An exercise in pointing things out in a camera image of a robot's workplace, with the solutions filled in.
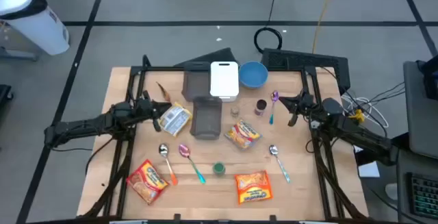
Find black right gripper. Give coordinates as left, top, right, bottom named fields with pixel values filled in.
left=279, top=92, right=318, bottom=127

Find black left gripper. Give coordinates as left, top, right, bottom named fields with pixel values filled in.
left=135, top=97, right=172, bottom=132

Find small brown orange snack packet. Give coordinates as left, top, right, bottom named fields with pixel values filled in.
left=156, top=81, right=171, bottom=102

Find yellow Maruchan ramen packet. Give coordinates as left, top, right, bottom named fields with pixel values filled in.
left=158, top=102, right=193, bottom=138

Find purple spoon teal handle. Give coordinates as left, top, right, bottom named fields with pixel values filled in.
left=268, top=90, right=280, bottom=125

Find purple-labelled spice jar black lid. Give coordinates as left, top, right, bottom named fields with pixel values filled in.
left=254, top=99, right=268, bottom=116

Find silver spoon orange handle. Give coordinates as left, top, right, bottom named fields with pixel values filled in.
left=158, top=143, right=179, bottom=186

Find pink spoon teal handle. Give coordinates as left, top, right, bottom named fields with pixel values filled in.
left=178, top=143, right=207, bottom=185

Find red Maruchan ramen packet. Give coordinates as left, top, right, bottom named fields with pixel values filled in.
left=125, top=158, right=170, bottom=206

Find black perforated metal box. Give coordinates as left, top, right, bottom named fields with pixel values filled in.
left=261, top=48, right=352, bottom=91

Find blue bowl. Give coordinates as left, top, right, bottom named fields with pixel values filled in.
left=238, top=61, right=270, bottom=90

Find white plastic bin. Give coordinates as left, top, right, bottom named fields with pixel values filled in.
left=209, top=61, right=240, bottom=103

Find green spice jar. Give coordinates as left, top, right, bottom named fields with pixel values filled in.
left=212, top=161, right=227, bottom=176

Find orange Maruchan ramen packet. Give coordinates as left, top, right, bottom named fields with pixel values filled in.
left=234, top=170, right=274, bottom=205

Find white paper sheet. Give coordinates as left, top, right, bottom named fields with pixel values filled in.
left=354, top=145, right=381, bottom=179

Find grey side desk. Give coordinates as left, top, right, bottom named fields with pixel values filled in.
left=402, top=60, right=438, bottom=160

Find grey keyboard desk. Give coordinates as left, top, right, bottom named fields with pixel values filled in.
left=396, top=149, right=438, bottom=224

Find black device on desk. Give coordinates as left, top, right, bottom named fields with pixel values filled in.
left=416, top=55, right=438, bottom=101

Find white trash can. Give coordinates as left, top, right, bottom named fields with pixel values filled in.
left=0, top=0, right=70, bottom=56

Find grey metal stand foot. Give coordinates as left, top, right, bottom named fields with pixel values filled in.
left=0, top=47, right=39, bottom=62

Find black backlit keyboard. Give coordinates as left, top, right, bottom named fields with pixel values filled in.
left=406, top=171, right=438, bottom=220

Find silver spoon striped blue handle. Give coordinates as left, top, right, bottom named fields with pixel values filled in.
left=268, top=144, right=292, bottom=184

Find white cables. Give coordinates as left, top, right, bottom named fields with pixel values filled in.
left=341, top=92, right=390, bottom=129

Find coiled black cable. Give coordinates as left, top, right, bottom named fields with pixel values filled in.
left=253, top=27, right=283, bottom=54

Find yellow cable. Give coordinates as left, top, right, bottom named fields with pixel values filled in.
left=311, top=0, right=338, bottom=54

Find black aluminium table frame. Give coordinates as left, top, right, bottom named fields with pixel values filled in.
left=77, top=54, right=369, bottom=224

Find straight black cable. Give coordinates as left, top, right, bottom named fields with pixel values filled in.
left=268, top=0, right=280, bottom=29

